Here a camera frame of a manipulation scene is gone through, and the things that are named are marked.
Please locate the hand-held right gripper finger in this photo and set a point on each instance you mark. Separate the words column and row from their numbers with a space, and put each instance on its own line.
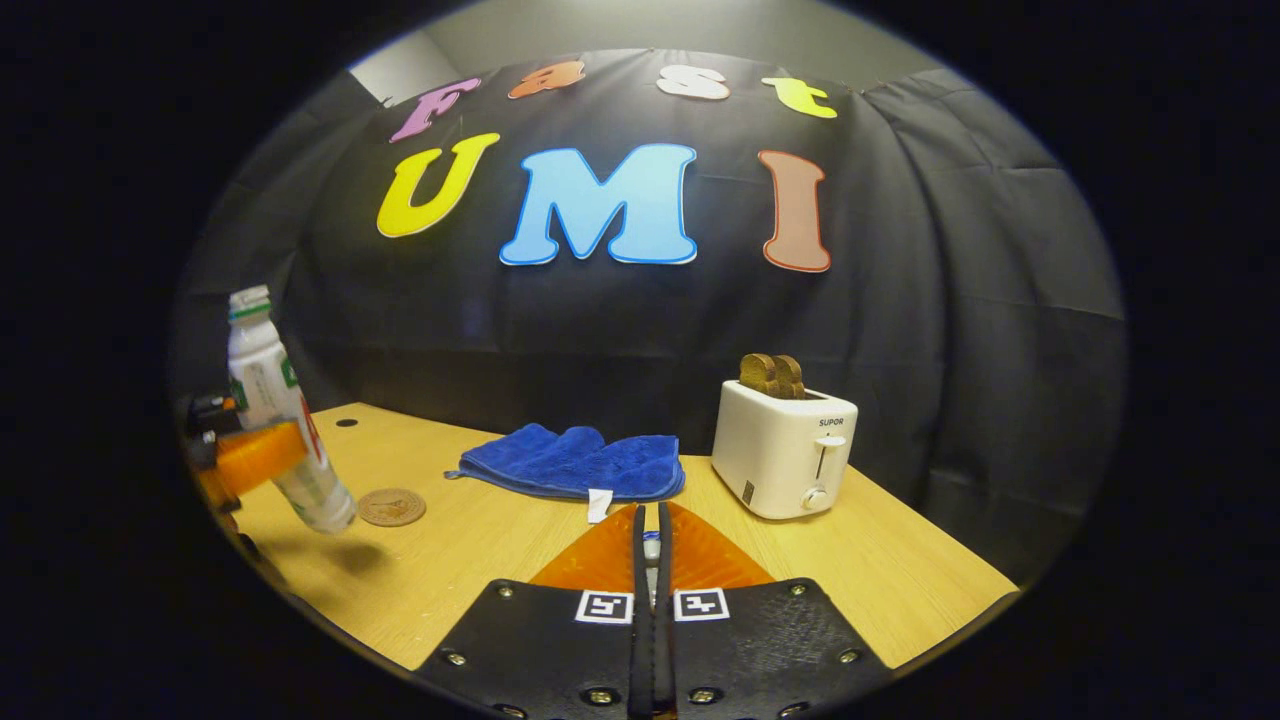
column 663, row 640
column 641, row 640

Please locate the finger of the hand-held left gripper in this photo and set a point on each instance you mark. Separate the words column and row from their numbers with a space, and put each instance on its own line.
column 260, row 455
column 210, row 415

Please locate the white plastic water bottle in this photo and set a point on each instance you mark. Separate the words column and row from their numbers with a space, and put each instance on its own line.
column 262, row 380

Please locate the white toaster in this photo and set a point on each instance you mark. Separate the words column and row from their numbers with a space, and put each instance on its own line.
column 770, row 450

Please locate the brown toast slice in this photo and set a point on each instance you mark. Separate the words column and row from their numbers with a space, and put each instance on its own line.
column 792, row 378
column 757, row 373

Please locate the blue towel cloth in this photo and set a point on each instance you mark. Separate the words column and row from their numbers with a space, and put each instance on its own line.
column 570, row 460

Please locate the round wooden coaster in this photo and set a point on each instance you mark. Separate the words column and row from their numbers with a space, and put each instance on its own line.
column 392, row 507

